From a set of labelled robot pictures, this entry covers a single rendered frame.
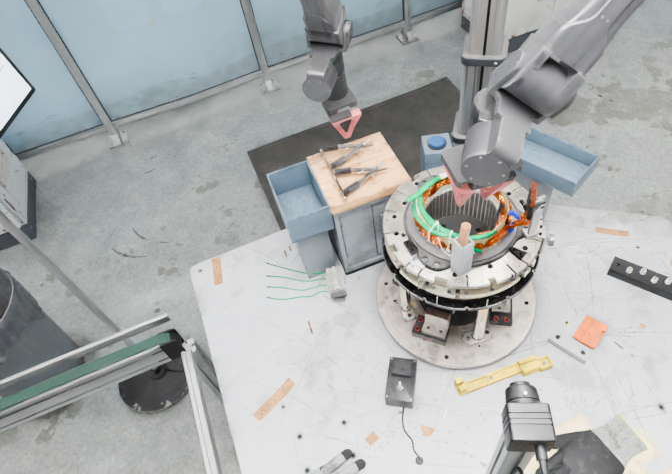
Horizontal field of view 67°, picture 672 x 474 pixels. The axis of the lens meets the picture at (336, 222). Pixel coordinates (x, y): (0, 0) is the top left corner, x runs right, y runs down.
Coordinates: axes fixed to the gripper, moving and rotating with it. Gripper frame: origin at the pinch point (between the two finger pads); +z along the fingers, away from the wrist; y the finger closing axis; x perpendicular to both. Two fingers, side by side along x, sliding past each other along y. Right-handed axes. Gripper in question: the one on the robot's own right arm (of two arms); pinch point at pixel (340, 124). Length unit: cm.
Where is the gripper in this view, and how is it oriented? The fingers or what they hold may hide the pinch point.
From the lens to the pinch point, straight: 118.4
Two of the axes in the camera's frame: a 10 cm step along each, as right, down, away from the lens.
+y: 3.5, 7.1, -6.1
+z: 1.4, 6.1, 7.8
